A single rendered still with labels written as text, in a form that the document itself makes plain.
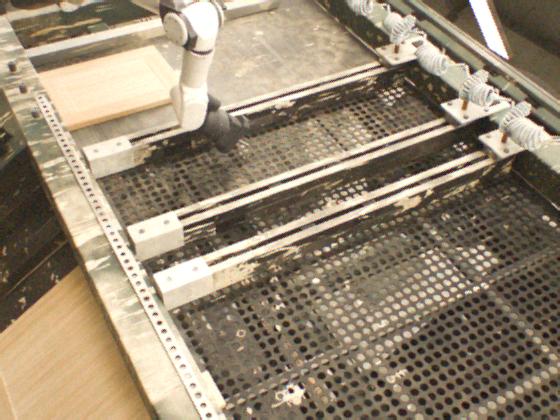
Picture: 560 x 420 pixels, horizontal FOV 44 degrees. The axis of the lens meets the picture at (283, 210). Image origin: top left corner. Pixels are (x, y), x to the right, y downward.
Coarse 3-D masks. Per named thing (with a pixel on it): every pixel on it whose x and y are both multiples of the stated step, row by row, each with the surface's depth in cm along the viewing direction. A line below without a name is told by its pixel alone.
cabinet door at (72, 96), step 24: (144, 48) 238; (48, 72) 225; (72, 72) 226; (96, 72) 227; (120, 72) 227; (144, 72) 228; (168, 72) 228; (72, 96) 217; (96, 96) 218; (120, 96) 218; (144, 96) 218; (168, 96) 219; (72, 120) 208; (96, 120) 210
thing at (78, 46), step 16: (240, 0) 260; (272, 0) 262; (224, 16) 256; (240, 16) 259; (112, 32) 240; (128, 32) 241; (144, 32) 243; (160, 32) 247; (32, 48) 231; (48, 48) 232; (64, 48) 232; (80, 48) 235; (96, 48) 238; (32, 64) 230
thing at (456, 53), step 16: (384, 0) 308; (416, 0) 299; (400, 16) 303; (432, 32) 287; (448, 48) 281; (480, 48) 273; (480, 64) 270; (496, 80) 264; (528, 80) 258; (512, 96) 258; (544, 112) 249; (544, 128) 251; (176, 192) 222; (176, 208) 226; (320, 416) 219
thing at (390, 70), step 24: (408, 24) 219; (384, 48) 226; (408, 48) 228; (360, 72) 225; (384, 72) 225; (264, 96) 212; (288, 96) 212; (312, 96) 215; (336, 96) 220; (264, 120) 211; (96, 144) 192; (120, 144) 193; (144, 144) 194; (168, 144) 198; (192, 144) 202; (96, 168) 190; (120, 168) 194
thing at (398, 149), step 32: (416, 128) 203; (448, 128) 204; (320, 160) 191; (352, 160) 192; (384, 160) 196; (256, 192) 183; (288, 192) 184; (320, 192) 191; (160, 224) 171; (192, 224) 173; (224, 224) 179
